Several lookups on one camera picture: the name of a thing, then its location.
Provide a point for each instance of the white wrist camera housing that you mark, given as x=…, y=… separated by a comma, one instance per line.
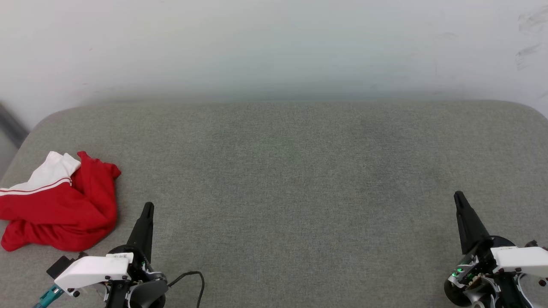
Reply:
x=522, y=259
x=92, y=269

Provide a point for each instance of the red and white garment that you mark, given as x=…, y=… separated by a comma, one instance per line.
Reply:
x=64, y=214

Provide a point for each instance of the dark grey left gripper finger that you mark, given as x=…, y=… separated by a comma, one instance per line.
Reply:
x=143, y=233

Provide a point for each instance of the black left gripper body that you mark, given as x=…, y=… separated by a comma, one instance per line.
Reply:
x=145, y=291

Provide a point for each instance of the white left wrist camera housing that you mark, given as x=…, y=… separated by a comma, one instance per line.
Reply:
x=92, y=269

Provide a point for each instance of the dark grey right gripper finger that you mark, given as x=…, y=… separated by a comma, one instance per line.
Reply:
x=470, y=226

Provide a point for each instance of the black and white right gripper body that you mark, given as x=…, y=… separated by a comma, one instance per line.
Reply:
x=479, y=282

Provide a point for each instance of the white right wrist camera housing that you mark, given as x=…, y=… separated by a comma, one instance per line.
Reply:
x=522, y=259

